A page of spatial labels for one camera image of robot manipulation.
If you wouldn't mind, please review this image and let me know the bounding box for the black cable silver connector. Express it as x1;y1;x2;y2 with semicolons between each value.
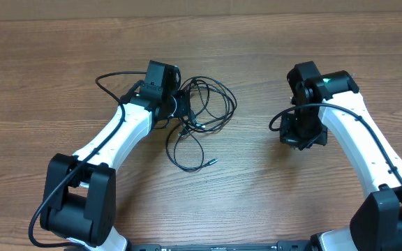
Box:
165;122;218;173

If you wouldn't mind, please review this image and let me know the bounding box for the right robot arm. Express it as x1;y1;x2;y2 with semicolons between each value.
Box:
269;61;402;250

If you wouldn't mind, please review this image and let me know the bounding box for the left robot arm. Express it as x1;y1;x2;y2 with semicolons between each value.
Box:
28;61;181;250

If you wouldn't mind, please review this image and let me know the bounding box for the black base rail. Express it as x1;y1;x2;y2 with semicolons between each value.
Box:
126;240;319;251

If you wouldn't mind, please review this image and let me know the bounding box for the black USB cable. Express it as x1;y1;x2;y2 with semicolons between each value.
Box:
178;75;238;139

